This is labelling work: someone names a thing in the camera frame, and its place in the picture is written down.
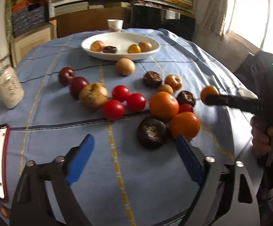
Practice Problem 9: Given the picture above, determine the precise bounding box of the small orange tangerine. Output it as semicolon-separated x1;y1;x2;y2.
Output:
200;85;219;106

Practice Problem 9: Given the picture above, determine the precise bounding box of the small red tomato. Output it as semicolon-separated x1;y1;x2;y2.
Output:
178;104;193;114

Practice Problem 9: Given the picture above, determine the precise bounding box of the large orange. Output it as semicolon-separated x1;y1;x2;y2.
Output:
169;112;200;140
149;91;179;121

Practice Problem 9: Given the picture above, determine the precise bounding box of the dark passion fruit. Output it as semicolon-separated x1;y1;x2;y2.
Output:
176;90;196;107
143;71;162;88

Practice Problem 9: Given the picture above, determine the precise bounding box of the orange striped apple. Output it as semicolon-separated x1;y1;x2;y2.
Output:
165;75;183;91

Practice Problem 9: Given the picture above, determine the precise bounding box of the small tan fruit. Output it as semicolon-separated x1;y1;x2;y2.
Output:
158;84;174;95

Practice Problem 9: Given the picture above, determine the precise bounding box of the dark brown mangosteen fruit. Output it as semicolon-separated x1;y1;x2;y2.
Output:
137;116;168;150

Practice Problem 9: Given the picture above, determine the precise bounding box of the person's right hand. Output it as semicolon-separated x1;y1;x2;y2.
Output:
251;116;273;162

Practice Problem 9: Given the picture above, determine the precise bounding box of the brown fruit in bowl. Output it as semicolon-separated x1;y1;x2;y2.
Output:
138;41;152;52

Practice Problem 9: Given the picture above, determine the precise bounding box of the blue checked tablecloth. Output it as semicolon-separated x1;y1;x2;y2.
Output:
0;29;242;225

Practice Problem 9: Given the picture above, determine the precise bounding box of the white beverage can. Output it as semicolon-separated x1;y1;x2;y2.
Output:
0;64;24;109

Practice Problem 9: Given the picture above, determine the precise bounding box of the yellow orange in bowl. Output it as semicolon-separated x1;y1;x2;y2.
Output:
127;44;141;54

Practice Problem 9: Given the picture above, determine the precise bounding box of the black monitor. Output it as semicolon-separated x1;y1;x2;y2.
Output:
130;5;196;41

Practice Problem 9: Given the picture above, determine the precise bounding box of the dark red plum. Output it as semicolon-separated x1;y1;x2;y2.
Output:
58;67;75;86
69;76;89;101

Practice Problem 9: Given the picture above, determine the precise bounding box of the tan round pear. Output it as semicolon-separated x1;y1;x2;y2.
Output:
115;58;135;76

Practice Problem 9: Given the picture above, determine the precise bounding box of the white oval serving bowl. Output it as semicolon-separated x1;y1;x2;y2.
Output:
81;32;161;61

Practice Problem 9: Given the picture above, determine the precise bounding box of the white paper cup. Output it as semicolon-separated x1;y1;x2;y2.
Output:
107;19;124;32

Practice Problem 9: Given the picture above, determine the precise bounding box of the dark fruit in bowl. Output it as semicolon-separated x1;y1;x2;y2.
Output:
103;46;118;54

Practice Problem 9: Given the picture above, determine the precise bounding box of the framed wooden panel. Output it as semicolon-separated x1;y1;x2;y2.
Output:
11;19;57;67

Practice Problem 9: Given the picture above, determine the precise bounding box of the tan fruit in bowl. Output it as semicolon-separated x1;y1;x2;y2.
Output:
90;40;105;52

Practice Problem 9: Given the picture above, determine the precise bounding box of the brown wooden chair back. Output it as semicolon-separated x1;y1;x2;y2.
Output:
54;7;131;38

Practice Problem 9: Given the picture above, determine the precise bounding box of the blue patterned box stack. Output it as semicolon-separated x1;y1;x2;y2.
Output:
12;4;49;37

